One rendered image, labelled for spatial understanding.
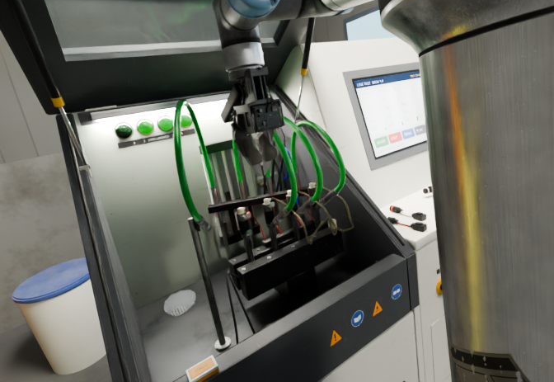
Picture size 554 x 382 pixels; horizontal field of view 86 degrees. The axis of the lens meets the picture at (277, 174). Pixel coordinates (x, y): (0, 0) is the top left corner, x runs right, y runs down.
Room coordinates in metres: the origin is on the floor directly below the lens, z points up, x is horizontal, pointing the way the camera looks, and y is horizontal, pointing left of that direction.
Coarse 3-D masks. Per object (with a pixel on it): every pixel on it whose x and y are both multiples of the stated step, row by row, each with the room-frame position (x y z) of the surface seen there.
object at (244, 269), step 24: (288, 240) 0.83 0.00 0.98; (312, 240) 0.80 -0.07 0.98; (336, 240) 0.83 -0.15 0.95; (240, 264) 0.75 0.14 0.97; (264, 264) 0.71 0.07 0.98; (288, 264) 0.75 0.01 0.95; (312, 264) 0.79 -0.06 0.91; (240, 288) 0.74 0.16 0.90; (264, 288) 0.71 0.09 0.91; (288, 288) 0.74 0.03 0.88; (312, 288) 0.78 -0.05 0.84
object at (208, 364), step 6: (210, 360) 0.45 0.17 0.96; (198, 366) 0.44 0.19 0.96; (204, 366) 0.43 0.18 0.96; (210, 366) 0.43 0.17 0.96; (192, 372) 0.43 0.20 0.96; (198, 372) 0.42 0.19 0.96; (210, 372) 0.43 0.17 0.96; (216, 372) 0.43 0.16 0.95; (192, 378) 0.41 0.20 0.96; (204, 378) 0.42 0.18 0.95
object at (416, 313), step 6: (414, 312) 0.68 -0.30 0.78; (414, 318) 0.68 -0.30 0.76; (414, 324) 0.68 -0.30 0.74; (420, 324) 0.69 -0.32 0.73; (420, 330) 0.69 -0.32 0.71; (420, 336) 0.69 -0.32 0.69; (420, 342) 0.69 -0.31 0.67; (420, 348) 0.69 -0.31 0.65; (420, 354) 0.69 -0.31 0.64; (420, 360) 0.69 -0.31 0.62; (420, 366) 0.68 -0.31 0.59; (420, 372) 0.68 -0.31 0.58; (420, 378) 0.68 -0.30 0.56
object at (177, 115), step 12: (180, 108) 0.66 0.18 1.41; (192, 108) 0.83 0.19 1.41; (180, 120) 0.63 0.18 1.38; (192, 120) 0.86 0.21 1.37; (180, 132) 0.60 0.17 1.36; (180, 144) 0.58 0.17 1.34; (204, 144) 0.90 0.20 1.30; (180, 156) 0.56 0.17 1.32; (204, 156) 0.91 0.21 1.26; (180, 168) 0.55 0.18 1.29; (180, 180) 0.55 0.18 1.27; (192, 204) 0.56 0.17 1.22; (192, 216) 0.57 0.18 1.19
